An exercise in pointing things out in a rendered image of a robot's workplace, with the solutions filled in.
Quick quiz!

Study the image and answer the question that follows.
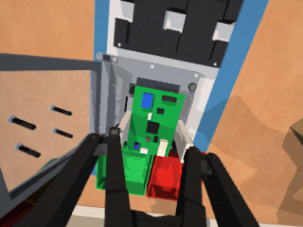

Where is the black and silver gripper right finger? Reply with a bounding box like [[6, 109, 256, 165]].
[[173, 119, 260, 227]]

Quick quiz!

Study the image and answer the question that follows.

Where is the red open-top bin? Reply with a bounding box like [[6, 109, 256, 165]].
[[146, 148, 183, 201]]

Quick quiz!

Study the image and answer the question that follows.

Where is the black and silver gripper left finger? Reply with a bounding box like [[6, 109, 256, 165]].
[[11, 111, 133, 227]]

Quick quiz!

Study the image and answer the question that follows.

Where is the green circuit board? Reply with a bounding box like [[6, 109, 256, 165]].
[[126, 85, 186, 157]]

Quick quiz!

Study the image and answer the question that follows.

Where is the green bin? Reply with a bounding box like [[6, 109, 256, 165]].
[[96, 141, 154, 197]]

